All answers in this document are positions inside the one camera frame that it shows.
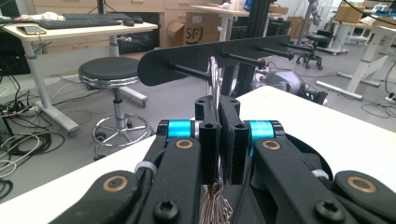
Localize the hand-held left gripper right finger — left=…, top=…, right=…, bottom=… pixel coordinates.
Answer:
left=219, top=95, right=251, bottom=186

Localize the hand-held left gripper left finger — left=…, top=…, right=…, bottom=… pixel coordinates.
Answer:
left=194, top=95, right=223, bottom=186

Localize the white table mat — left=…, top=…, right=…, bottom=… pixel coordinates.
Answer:
left=0, top=85, right=396, bottom=224

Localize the brown cardboard box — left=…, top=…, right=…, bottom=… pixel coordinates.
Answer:
left=167, top=11, right=224, bottom=49

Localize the black round stool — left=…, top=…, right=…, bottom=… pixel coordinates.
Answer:
left=78, top=56, right=156, bottom=157

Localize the black office chair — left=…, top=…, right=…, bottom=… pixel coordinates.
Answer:
left=294, top=29, right=334, bottom=71

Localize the white desk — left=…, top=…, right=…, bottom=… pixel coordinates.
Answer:
left=315, top=25, right=396, bottom=101

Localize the black keyboard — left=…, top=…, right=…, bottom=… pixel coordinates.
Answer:
left=36, top=18, right=122, bottom=31
left=61, top=12, right=133, bottom=21

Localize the white-legged wooden desk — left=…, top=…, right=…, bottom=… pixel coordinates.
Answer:
left=1, top=21, right=159, bottom=138

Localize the small cardboard box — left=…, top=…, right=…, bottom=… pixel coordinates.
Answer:
left=333, top=3, right=367, bottom=24

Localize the black right frame post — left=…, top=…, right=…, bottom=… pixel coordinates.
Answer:
left=230, top=0, right=276, bottom=98

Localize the floor cable tangle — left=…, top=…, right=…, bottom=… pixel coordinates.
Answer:
left=0, top=83, right=67, bottom=201

